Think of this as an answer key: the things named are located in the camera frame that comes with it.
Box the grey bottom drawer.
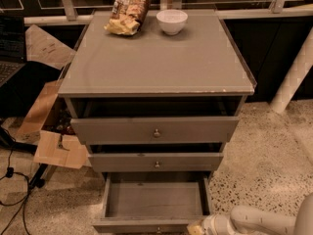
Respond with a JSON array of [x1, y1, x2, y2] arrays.
[[93, 172, 211, 234]]

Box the grey drawer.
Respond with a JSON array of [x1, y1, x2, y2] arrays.
[[89, 153, 223, 172], [71, 117, 239, 145], [93, 172, 211, 234]]

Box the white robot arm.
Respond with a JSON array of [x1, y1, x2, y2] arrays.
[[187, 194, 313, 235]]

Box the grey middle drawer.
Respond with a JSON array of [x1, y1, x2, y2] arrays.
[[89, 153, 223, 172]]

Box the grey three-drawer cabinet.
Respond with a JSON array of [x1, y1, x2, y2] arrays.
[[58, 9, 257, 181]]

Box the grey top drawer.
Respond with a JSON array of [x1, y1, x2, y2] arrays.
[[71, 117, 239, 145]]

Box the open cardboard box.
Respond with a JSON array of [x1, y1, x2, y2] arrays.
[[18, 24, 90, 168]]

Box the white diagonal pole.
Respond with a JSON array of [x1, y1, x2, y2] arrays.
[[270, 28, 313, 114]]

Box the white ceramic bowl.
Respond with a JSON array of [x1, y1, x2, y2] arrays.
[[156, 9, 188, 35]]

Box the brown chip bag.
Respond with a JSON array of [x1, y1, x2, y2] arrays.
[[104, 0, 151, 36]]

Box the black laptop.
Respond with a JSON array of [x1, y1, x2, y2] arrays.
[[0, 15, 26, 86]]

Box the black floor cable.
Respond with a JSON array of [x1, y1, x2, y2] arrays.
[[0, 127, 46, 235]]

